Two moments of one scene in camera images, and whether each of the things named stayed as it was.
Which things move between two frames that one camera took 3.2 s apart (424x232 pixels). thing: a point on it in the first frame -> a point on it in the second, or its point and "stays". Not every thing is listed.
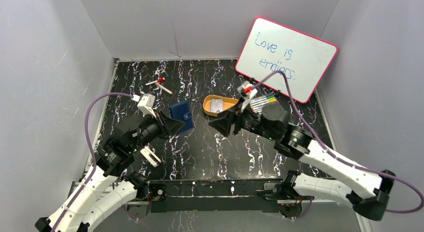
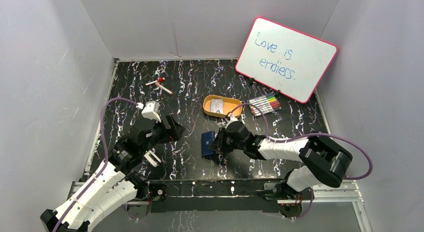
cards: (216, 105) stays
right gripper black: (226, 118) -> (218, 143)
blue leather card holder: (181, 111) -> (207, 137)
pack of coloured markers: (257, 104) stays
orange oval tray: (213, 105) stays
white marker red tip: (163, 88) stays
